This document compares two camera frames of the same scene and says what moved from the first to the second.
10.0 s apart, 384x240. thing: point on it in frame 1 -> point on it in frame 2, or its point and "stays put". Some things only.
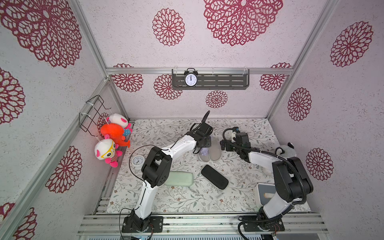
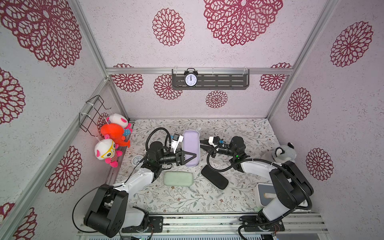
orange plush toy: [115, 132] stays put
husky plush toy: [286, 151] stays put
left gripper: [208, 141] -> [180, 156]
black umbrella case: [216, 177] stays put
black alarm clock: [191, 78] stays put
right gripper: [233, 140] -> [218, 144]
